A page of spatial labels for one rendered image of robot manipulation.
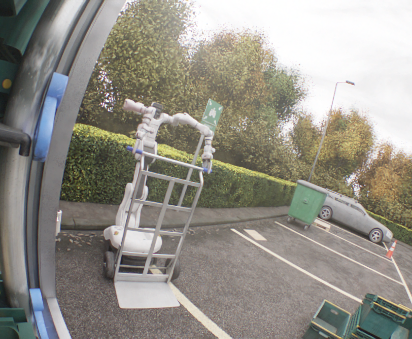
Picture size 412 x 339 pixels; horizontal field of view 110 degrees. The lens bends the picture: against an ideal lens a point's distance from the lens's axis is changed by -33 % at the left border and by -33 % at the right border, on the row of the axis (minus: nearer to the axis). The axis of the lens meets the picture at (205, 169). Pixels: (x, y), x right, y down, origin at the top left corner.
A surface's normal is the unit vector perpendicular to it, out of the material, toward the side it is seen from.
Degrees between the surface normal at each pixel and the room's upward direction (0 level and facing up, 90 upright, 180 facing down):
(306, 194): 94
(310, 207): 94
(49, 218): 90
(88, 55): 90
